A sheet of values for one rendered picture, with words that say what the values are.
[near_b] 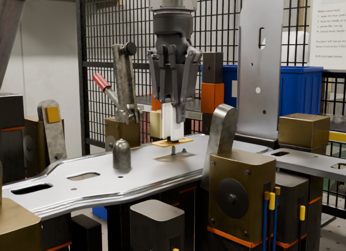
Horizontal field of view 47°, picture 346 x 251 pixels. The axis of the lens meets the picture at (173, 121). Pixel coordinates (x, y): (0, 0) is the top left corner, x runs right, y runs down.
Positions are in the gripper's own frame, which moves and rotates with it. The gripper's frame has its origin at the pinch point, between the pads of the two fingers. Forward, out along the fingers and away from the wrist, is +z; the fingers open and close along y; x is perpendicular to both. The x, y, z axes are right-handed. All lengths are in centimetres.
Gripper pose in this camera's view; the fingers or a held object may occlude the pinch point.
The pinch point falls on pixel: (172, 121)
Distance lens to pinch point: 77.8
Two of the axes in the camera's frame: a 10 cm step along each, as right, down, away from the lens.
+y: 6.9, 1.2, -7.1
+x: 7.2, -1.2, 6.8
